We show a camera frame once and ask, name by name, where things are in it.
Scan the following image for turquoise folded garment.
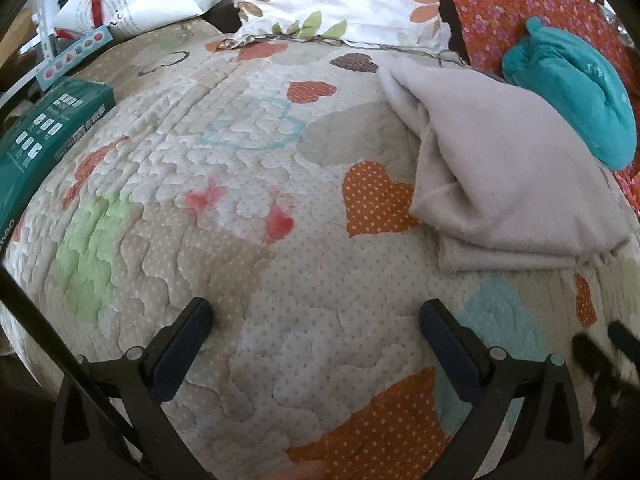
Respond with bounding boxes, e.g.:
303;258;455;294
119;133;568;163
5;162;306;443
501;16;637;170

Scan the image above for teal cardboard box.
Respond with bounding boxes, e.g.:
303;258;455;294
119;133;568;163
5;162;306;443
0;77;115;244

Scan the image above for white floral pillow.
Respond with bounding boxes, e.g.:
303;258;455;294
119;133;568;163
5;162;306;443
230;0;451;53

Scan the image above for pastel dotted flat box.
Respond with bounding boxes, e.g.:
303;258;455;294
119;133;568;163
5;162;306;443
36;25;113;92

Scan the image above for pale lilac garment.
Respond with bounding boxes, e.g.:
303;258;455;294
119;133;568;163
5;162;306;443
378;58;632;271

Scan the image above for heart patterned quilt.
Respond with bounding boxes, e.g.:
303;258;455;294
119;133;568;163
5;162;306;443
3;20;639;479

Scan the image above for red floral pillow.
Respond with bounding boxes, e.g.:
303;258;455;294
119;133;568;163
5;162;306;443
452;0;639;209

